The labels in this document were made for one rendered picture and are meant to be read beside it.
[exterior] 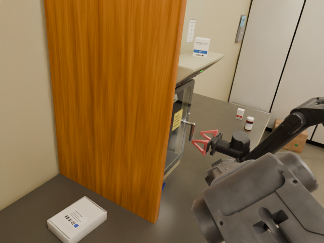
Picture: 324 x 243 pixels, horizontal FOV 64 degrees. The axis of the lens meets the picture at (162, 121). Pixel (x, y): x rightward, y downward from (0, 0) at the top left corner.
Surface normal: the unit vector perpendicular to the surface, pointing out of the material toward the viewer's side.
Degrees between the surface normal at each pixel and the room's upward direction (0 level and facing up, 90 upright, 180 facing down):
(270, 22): 90
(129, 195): 90
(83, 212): 0
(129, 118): 90
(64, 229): 0
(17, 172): 90
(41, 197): 0
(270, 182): 45
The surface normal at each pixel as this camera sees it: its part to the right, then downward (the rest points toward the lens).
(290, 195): -0.43, -0.62
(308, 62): -0.49, 0.34
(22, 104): 0.86, 0.30
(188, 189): 0.10, -0.89
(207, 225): -0.23, -0.23
